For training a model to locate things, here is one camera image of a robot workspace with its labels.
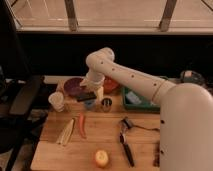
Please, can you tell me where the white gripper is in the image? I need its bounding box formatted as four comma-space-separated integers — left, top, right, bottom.
80, 76, 105, 101

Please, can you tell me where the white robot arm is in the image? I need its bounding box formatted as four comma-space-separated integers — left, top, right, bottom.
82, 48, 213, 171

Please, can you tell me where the black eraser block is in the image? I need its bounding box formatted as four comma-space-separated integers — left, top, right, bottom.
76, 92, 97, 102

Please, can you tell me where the red bowl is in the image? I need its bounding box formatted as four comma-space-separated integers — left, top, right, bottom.
103, 77, 119, 94

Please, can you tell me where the purple bowl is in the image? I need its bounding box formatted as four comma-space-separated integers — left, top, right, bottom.
64, 77, 85, 96

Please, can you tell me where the small metal cup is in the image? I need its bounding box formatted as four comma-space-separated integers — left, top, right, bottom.
101, 98, 112, 112

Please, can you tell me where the small blue object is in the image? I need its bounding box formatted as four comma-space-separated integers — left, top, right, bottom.
84, 100, 95, 110

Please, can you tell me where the light blue sponge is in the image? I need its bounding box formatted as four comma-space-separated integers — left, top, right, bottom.
126, 91, 141, 104

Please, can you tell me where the orange carrot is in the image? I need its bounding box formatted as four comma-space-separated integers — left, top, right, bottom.
78, 114, 86, 139

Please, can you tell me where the green plastic bin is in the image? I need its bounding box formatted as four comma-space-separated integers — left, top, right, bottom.
122, 87, 160, 113

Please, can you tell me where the white plastic cup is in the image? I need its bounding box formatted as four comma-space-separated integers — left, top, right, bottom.
48, 92, 64, 112

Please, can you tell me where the yellow corn cob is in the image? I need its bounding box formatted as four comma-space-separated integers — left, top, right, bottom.
56, 118, 75, 146

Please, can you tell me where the dark twig stem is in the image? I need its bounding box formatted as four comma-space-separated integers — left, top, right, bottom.
133, 124, 161, 132

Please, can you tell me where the yellow apple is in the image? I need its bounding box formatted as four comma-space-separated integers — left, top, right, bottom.
94, 150, 109, 168

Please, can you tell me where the black office chair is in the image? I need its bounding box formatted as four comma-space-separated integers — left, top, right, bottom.
0, 0, 46, 171

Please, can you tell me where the bunch of dark grapes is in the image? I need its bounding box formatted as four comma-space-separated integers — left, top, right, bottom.
153, 141, 160, 167

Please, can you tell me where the black handled peeler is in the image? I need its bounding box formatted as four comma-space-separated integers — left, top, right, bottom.
119, 117, 135, 167

